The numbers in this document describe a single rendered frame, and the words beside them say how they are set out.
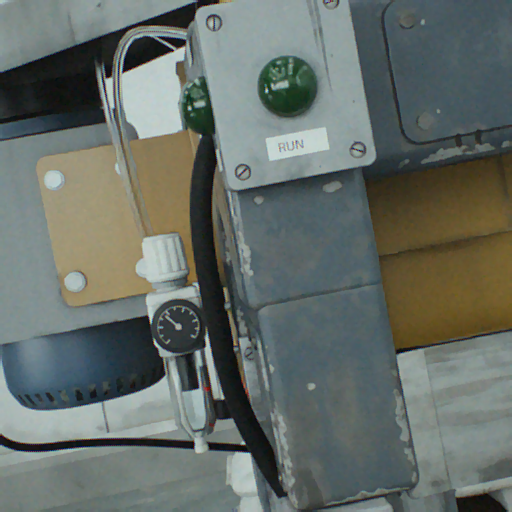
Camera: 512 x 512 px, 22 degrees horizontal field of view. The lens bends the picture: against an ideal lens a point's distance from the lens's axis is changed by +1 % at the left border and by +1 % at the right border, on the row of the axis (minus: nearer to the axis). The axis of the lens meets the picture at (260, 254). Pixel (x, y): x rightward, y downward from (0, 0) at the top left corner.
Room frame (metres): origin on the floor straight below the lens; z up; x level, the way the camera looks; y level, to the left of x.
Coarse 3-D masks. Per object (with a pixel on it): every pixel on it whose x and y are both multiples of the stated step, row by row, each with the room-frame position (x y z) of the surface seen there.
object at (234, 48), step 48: (240, 0) 0.63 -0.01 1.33; (288, 0) 0.63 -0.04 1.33; (336, 0) 0.63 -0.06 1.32; (240, 48) 0.63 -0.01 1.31; (288, 48) 0.63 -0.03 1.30; (336, 48) 0.63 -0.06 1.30; (240, 96) 0.63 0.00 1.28; (336, 96) 0.63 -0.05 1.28; (240, 144) 0.63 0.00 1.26; (336, 144) 0.63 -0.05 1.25
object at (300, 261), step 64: (384, 0) 0.69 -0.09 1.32; (448, 0) 0.69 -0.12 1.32; (192, 64) 0.76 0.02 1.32; (384, 64) 0.69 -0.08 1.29; (448, 64) 0.69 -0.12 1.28; (384, 128) 0.69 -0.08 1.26; (448, 128) 0.68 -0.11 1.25; (256, 192) 0.67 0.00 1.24; (320, 192) 0.67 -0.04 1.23; (256, 256) 0.67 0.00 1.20; (320, 256) 0.67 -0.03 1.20; (256, 320) 0.68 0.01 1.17; (320, 320) 0.67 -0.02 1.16; (384, 320) 0.68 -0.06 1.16; (320, 384) 0.67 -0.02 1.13; (384, 384) 0.68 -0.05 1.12; (320, 448) 0.67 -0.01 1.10; (384, 448) 0.68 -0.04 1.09
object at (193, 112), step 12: (192, 84) 0.64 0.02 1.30; (204, 84) 0.64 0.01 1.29; (180, 96) 0.64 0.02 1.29; (192, 96) 0.64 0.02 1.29; (204, 96) 0.63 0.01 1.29; (180, 108) 0.64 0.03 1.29; (192, 108) 0.64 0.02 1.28; (204, 108) 0.63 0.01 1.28; (192, 120) 0.64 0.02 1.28; (204, 120) 0.64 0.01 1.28; (204, 132) 0.64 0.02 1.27
